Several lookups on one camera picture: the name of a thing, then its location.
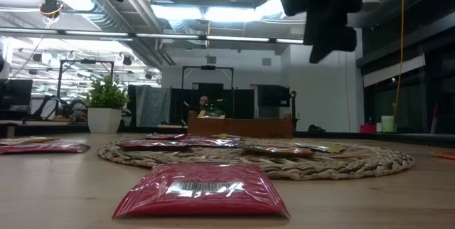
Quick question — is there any light green cup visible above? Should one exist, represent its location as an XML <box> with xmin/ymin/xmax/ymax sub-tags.
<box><xmin>380</xmin><ymin>114</ymin><xmax>396</xmax><ymax>134</ymax></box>

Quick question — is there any green plant in white pot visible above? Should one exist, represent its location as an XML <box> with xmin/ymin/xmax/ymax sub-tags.
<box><xmin>84</xmin><ymin>73</ymin><xmax>129</xmax><ymax>134</ymax></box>

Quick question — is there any red tea packet with barcode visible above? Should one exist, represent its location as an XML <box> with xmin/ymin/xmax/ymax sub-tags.
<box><xmin>112</xmin><ymin>163</ymin><xmax>291</xmax><ymax>220</ymax></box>

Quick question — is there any grey cloth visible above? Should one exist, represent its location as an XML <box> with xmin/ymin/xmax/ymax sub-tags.
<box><xmin>134</xmin><ymin>84</ymin><xmax>172</xmax><ymax>127</ymax></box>

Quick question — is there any black wall screen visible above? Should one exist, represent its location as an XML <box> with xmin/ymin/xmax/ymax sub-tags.
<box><xmin>256</xmin><ymin>84</ymin><xmax>291</xmax><ymax>108</ymax></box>

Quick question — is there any black computer monitor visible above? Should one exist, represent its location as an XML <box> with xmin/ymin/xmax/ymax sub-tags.
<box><xmin>0</xmin><ymin>78</ymin><xmax>34</xmax><ymax>108</ymax></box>

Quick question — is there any LED light bar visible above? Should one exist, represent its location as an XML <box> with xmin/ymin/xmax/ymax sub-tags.
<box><xmin>0</xmin><ymin>26</ymin><xmax>306</xmax><ymax>47</ymax></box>

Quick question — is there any black partition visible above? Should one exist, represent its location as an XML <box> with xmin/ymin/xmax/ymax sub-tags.
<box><xmin>169</xmin><ymin>82</ymin><xmax>255</xmax><ymax>126</ymax></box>

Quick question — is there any red white pole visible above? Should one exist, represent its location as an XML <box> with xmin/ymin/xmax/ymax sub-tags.
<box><xmin>429</xmin><ymin>103</ymin><xmax>439</xmax><ymax>134</ymax></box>

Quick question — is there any red bin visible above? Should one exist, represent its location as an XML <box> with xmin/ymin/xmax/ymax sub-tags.
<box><xmin>358</xmin><ymin>123</ymin><xmax>378</xmax><ymax>134</ymax></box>

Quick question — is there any black frame rig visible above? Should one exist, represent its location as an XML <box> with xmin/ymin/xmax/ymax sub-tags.
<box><xmin>181</xmin><ymin>64</ymin><xmax>235</xmax><ymax>127</ymax></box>
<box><xmin>53</xmin><ymin>58</ymin><xmax>115</xmax><ymax>122</ymax></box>

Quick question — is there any person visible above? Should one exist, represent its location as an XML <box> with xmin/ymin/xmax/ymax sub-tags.
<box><xmin>191</xmin><ymin>95</ymin><xmax>218</xmax><ymax>113</ymax></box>

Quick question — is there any round woven placemat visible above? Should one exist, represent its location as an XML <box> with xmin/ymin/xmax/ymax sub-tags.
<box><xmin>97</xmin><ymin>135</ymin><xmax>416</xmax><ymax>182</ymax></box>

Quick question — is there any silver ventilation duct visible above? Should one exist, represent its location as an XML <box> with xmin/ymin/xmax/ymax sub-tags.
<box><xmin>30</xmin><ymin>0</ymin><xmax>168</xmax><ymax>69</ymax></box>

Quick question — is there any yellow hanging cord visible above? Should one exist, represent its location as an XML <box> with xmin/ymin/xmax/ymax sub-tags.
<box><xmin>392</xmin><ymin>0</ymin><xmax>407</xmax><ymax>118</ymax></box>

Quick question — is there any wooden organizer box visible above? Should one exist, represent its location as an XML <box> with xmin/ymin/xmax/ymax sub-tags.
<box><xmin>187</xmin><ymin>110</ymin><xmax>294</xmax><ymax>140</ymax></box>

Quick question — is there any black stand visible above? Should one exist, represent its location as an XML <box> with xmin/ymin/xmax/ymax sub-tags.
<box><xmin>289</xmin><ymin>90</ymin><xmax>299</xmax><ymax>132</ymax></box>

